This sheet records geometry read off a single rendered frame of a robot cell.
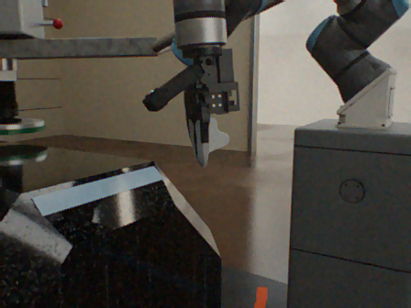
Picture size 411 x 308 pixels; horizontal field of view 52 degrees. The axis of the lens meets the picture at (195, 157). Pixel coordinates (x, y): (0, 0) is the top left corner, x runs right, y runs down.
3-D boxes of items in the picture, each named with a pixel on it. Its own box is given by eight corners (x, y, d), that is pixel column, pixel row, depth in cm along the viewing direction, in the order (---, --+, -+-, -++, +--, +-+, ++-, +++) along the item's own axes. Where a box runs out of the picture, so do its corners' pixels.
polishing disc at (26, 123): (6, 121, 141) (5, 117, 141) (59, 123, 134) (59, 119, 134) (-50, 127, 121) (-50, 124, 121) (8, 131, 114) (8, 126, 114)
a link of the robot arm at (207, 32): (183, 18, 69) (167, 27, 78) (185, 49, 70) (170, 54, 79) (233, 16, 72) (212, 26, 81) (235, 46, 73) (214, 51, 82)
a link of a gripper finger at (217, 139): (233, 165, 77) (230, 115, 76) (203, 170, 75) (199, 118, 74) (227, 163, 80) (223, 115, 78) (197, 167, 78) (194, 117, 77)
